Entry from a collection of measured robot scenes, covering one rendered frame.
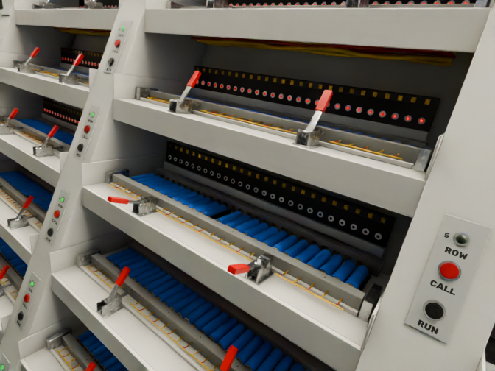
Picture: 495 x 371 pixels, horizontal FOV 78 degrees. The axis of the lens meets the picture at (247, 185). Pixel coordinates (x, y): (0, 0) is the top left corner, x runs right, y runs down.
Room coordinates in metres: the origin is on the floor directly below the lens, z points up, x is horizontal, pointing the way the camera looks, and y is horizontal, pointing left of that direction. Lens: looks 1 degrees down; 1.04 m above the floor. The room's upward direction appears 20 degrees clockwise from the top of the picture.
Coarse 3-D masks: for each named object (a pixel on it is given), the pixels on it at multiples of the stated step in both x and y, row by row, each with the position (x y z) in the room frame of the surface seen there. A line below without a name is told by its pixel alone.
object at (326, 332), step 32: (128, 160) 0.73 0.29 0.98; (96, 192) 0.64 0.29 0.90; (224, 192) 0.68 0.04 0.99; (128, 224) 0.57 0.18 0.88; (160, 224) 0.55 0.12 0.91; (320, 224) 0.55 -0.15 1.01; (192, 256) 0.48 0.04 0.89; (224, 256) 0.48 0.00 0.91; (224, 288) 0.45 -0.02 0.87; (256, 288) 0.41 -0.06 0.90; (288, 288) 0.42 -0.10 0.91; (384, 288) 0.46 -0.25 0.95; (288, 320) 0.39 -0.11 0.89; (320, 320) 0.37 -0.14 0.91; (352, 320) 0.38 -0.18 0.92; (320, 352) 0.37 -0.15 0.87; (352, 352) 0.34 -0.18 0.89
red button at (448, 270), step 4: (444, 264) 0.31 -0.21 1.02; (448, 264) 0.31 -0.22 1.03; (452, 264) 0.31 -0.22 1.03; (440, 268) 0.31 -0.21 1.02; (444, 268) 0.31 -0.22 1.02; (448, 268) 0.31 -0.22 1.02; (452, 268) 0.31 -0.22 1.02; (456, 268) 0.30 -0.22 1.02; (440, 272) 0.31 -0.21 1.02; (444, 272) 0.31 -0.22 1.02; (448, 272) 0.31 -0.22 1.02; (452, 272) 0.31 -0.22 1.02; (456, 272) 0.30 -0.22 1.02; (444, 276) 0.31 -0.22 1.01; (448, 276) 0.31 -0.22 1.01; (452, 276) 0.30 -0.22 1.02; (456, 276) 0.30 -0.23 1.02
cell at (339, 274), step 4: (348, 260) 0.48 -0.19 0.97; (344, 264) 0.47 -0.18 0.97; (348, 264) 0.47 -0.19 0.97; (352, 264) 0.47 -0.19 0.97; (340, 268) 0.46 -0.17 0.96; (344, 268) 0.46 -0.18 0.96; (348, 268) 0.46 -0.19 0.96; (352, 268) 0.47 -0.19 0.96; (336, 272) 0.45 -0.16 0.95; (340, 272) 0.44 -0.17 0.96; (344, 272) 0.45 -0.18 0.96; (348, 272) 0.46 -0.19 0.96; (332, 276) 0.44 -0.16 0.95; (336, 276) 0.44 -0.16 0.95; (340, 276) 0.44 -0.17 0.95; (344, 276) 0.44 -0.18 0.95; (340, 280) 0.43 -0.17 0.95; (344, 280) 0.44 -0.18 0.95
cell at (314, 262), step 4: (320, 252) 0.49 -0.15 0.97; (324, 252) 0.49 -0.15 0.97; (328, 252) 0.50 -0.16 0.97; (316, 256) 0.48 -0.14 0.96; (320, 256) 0.48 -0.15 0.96; (324, 256) 0.49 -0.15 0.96; (328, 256) 0.49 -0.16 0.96; (312, 260) 0.47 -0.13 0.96; (316, 260) 0.47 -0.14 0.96; (320, 260) 0.47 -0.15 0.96; (324, 260) 0.48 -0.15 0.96; (312, 264) 0.46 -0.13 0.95; (316, 264) 0.46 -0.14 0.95; (320, 264) 0.47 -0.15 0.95; (316, 268) 0.46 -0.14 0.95
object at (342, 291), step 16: (144, 192) 0.62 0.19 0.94; (176, 208) 0.57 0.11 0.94; (192, 224) 0.55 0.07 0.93; (208, 224) 0.53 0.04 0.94; (224, 240) 0.51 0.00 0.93; (240, 240) 0.49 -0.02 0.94; (256, 240) 0.49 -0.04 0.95; (256, 256) 0.48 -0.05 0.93; (288, 256) 0.46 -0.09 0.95; (288, 272) 0.45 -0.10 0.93; (304, 272) 0.43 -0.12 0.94; (320, 272) 0.43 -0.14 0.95; (304, 288) 0.41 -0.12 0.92; (320, 288) 0.42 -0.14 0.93; (336, 288) 0.40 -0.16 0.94; (352, 288) 0.41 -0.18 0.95; (336, 304) 0.39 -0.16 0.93; (352, 304) 0.40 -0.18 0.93
